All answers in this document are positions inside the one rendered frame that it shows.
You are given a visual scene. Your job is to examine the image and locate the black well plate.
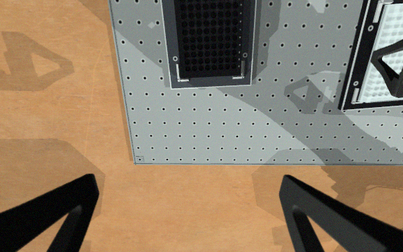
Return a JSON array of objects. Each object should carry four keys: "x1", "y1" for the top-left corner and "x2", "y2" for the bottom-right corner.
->
[{"x1": 174, "y1": 0, "x2": 244, "y2": 78}]

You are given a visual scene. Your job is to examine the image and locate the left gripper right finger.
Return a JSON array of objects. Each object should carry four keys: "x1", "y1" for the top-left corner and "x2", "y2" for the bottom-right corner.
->
[{"x1": 279, "y1": 174, "x2": 403, "y2": 252}]

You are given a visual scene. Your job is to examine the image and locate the grey flat base plate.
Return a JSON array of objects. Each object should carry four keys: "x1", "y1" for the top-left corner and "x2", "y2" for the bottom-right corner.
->
[{"x1": 108, "y1": 0, "x2": 403, "y2": 166}]

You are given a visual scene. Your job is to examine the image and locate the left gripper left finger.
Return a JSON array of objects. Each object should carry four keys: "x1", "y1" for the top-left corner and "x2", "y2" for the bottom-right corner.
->
[{"x1": 0, "y1": 174, "x2": 99, "y2": 252}]

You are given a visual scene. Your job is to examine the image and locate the clear well plate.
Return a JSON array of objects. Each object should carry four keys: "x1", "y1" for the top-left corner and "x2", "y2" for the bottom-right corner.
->
[{"x1": 358, "y1": 3, "x2": 403, "y2": 103}]

